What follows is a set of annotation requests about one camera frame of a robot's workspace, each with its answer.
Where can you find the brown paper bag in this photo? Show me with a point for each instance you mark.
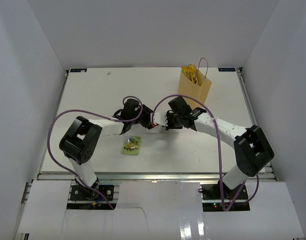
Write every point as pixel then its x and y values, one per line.
pixel 196 91

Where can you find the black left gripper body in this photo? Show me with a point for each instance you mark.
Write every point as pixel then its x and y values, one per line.
pixel 145 119

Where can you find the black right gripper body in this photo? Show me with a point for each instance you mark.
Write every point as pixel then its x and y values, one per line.
pixel 173 121

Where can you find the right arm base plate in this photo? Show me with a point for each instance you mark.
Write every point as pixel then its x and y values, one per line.
pixel 211 198

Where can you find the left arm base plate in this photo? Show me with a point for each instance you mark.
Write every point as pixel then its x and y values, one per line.
pixel 81 198

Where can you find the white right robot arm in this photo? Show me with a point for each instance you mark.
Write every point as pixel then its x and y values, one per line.
pixel 252 149

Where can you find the yellow M&M packet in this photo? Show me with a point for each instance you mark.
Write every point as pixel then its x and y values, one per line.
pixel 186 71
pixel 195 81

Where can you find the aluminium table front rail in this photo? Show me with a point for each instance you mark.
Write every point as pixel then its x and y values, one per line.
pixel 135 176

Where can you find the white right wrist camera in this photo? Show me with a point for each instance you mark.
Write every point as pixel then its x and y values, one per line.
pixel 159 118

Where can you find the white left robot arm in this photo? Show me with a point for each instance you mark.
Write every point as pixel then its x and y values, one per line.
pixel 79 142

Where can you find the green candy packet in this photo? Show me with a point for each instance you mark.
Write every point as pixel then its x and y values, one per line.
pixel 131 145

